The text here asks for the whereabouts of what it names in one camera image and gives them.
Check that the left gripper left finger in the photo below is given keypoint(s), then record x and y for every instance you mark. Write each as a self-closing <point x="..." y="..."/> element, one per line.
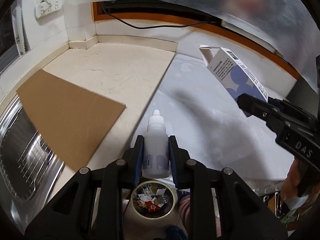
<point x="133" y="163"/>

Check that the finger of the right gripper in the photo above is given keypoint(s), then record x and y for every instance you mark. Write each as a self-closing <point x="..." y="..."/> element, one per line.
<point x="256" y="107"/>
<point x="288" y="108"/>

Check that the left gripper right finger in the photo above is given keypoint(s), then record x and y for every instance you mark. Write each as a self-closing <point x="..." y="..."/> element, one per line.
<point x="178" y="162"/>

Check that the white dropper bottle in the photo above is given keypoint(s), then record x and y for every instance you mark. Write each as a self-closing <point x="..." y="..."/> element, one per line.
<point x="156" y="148"/>

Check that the purple white medicine box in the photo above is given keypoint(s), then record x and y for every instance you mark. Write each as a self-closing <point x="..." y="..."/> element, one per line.
<point x="232" y="73"/>

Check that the person right hand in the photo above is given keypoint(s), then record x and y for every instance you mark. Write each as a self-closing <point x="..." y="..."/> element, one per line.
<point x="289" y="190"/>

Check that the brown ceramic jar bin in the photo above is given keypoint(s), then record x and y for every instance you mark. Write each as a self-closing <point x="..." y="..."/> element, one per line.
<point x="149" y="210"/>

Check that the brown cardboard sheet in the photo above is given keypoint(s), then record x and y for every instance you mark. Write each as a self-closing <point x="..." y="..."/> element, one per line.
<point x="72" y="119"/>

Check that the stainless steel sink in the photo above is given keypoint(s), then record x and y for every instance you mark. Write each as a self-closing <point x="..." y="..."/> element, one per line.
<point x="22" y="213"/>

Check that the translucent plastic wall film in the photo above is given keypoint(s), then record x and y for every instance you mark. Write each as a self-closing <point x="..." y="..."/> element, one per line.
<point x="287" y="25"/>

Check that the wire dish rack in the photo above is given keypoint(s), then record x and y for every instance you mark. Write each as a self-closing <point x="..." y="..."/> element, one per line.
<point x="25" y="159"/>

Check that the white wall power socket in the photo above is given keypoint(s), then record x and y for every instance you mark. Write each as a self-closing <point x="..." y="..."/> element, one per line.
<point x="46" y="7"/>

